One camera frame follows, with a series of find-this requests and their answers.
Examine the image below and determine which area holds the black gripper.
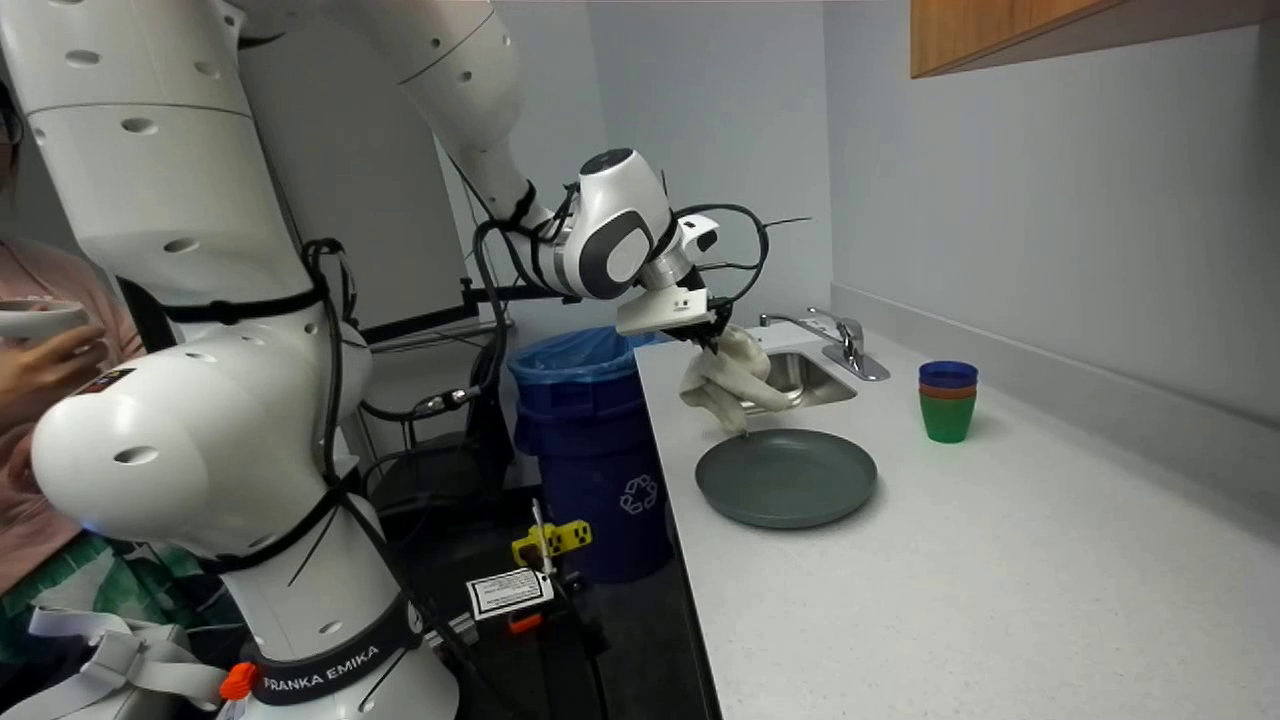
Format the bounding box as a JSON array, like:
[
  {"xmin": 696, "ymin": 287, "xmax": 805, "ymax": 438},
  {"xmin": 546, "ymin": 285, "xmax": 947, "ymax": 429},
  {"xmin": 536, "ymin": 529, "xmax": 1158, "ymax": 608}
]
[{"xmin": 676, "ymin": 302, "xmax": 738, "ymax": 353}]

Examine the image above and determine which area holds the cream white towel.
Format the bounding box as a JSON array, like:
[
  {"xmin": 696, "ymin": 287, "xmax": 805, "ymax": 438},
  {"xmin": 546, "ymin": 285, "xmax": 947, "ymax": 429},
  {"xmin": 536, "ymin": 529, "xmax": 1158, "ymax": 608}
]
[{"xmin": 678, "ymin": 324, "xmax": 792, "ymax": 438}]

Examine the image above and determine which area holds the wooden cupboard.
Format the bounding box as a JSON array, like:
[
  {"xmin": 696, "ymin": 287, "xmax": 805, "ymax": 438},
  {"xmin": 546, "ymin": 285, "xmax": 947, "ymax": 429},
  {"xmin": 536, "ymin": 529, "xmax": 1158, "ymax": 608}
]
[{"xmin": 907, "ymin": 0, "xmax": 1270, "ymax": 81}]

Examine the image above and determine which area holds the steel sink basin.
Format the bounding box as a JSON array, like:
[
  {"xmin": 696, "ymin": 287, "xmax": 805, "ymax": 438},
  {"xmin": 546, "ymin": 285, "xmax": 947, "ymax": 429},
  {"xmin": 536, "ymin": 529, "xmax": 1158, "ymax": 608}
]
[{"xmin": 676, "ymin": 348, "xmax": 859, "ymax": 413}]

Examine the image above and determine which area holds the blue plastic bin liner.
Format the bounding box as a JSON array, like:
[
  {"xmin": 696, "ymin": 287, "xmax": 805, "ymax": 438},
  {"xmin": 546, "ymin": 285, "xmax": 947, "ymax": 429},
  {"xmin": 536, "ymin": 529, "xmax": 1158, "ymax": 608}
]
[{"xmin": 506, "ymin": 324, "xmax": 654, "ymax": 392}]

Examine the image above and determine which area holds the chrome faucet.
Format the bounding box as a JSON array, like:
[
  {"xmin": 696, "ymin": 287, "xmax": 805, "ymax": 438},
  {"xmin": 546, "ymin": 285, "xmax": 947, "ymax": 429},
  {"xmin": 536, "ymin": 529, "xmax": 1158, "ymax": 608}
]
[{"xmin": 755, "ymin": 304, "xmax": 891, "ymax": 389}]

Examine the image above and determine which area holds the dark green plate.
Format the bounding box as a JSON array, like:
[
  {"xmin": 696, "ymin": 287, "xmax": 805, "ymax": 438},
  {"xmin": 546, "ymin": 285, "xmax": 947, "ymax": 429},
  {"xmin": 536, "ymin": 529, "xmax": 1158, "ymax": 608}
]
[{"xmin": 691, "ymin": 423, "xmax": 878, "ymax": 536}]

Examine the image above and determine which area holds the blue recycling bin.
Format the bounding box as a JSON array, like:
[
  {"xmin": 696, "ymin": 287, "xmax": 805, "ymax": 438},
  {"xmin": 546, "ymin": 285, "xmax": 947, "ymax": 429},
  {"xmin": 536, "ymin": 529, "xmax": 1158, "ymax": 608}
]
[{"xmin": 506, "ymin": 324, "xmax": 676, "ymax": 590}]

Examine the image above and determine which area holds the blue plastic cup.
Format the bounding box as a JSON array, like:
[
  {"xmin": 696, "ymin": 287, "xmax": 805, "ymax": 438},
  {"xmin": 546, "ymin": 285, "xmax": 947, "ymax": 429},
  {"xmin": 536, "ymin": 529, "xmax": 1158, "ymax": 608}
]
[{"xmin": 914, "ymin": 356, "xmax": 978, "ymax": 392}]

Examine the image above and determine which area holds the green plastic cup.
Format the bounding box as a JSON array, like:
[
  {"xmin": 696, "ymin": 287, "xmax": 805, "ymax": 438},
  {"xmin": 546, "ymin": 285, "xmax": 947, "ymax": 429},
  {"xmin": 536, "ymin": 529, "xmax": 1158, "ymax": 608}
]
[{"xmin": 921, "ymin": 392, "xmax": 978, "ymax": 449}]

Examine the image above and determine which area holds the yellow clamp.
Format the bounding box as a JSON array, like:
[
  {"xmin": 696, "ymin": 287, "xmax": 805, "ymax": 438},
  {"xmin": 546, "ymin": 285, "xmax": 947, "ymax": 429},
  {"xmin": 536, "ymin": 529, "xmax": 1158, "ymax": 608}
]
[{"xmin": 506, "ymin": 515, "xmax": 597, "ymax": 575}]

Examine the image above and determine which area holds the white label tag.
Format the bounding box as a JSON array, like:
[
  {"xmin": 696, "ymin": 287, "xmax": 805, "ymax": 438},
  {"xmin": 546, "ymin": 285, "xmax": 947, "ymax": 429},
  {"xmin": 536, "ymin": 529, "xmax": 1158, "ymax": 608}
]
[{"xmin": 462, "ymin": 563, "xmax": 556, "ymax": 623}]

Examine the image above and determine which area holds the orange knob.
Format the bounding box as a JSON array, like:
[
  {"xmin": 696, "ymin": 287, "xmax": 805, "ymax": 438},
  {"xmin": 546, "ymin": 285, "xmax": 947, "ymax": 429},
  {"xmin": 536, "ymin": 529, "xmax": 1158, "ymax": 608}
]
[{"xmin": 215, "ymin": 659, "xmax": 261, "ymax": 704}]

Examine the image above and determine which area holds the person in pink shirt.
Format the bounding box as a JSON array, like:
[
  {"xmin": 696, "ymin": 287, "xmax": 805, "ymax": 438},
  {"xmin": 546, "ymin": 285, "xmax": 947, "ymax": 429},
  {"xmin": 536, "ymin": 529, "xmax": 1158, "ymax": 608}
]
[{"xmin": 0, "ymin": 78, "xmax": 150, "ymax": 598}]

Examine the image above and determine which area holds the green patterned cloth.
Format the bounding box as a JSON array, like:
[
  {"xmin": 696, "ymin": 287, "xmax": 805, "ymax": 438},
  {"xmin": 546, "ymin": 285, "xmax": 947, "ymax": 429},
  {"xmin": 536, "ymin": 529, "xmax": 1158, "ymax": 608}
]
[{"xmin": 0, "ymin": 533, "xmax": 255, "ymax": 720}]

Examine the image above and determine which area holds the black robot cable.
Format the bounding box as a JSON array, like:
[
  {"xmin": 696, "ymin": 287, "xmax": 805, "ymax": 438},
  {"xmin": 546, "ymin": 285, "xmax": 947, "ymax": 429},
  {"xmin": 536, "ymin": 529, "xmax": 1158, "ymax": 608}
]
[{"xmin": 296, "ymin": 186, "xmax": 777, "ymax": 720}]

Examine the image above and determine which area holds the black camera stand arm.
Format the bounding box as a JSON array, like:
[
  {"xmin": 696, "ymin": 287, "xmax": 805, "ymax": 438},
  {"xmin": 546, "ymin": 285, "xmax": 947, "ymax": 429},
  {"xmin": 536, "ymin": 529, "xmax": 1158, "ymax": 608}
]
[{"xmin": 357, "ymin": 278, "xmax": 565, "ymax": 353}]

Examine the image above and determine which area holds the grey strap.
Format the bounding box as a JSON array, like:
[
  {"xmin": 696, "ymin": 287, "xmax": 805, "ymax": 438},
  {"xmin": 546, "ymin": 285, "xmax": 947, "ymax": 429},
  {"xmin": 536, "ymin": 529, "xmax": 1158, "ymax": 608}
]
[{"xmin": 25, "ymin": 605, "xmax": 232, "ymax": 720}]

